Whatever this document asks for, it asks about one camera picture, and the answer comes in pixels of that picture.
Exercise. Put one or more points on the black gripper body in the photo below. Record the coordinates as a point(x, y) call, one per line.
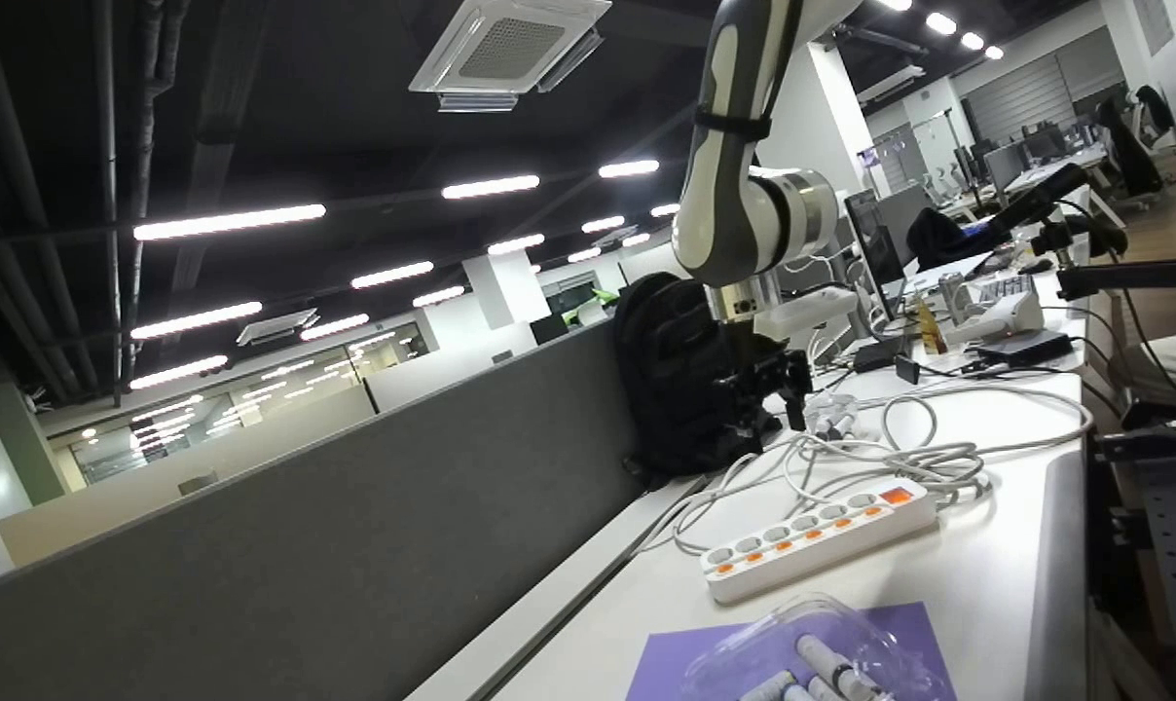
point(777, 362)

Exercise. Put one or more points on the white six-socket power strip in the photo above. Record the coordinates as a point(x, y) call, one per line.
point(823, 538)

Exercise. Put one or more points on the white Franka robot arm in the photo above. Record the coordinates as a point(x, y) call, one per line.
point(744, 195)

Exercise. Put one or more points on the black backpack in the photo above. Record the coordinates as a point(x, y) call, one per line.
point(671, 375)

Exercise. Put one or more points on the black computer monitor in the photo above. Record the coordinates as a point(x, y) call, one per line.
point(878, 238)

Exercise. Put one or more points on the black flat tablet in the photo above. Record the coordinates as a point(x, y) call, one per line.
point(1023, 348)

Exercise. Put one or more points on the long ceiling tube light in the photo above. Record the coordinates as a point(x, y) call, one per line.
point(230, 218)
point(490, 190)
point(517, 244)
point(198, 320)
point(627, 168)
point(336, 323)
point(177, 370)
point(391, 275)

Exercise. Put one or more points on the grey white marker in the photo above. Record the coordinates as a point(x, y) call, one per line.
point(771, 688)
point(826, 665)
point(823, 691)

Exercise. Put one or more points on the perforated metal rack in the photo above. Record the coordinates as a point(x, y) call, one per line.
point(1166, 570)

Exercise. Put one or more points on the ceiling air conditioner unit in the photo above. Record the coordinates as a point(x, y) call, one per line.
point(510, 50)

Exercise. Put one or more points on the grey desk partition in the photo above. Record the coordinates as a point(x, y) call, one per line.
point(290, 570)

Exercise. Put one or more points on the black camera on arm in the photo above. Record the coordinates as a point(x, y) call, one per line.
point(1088, 234)

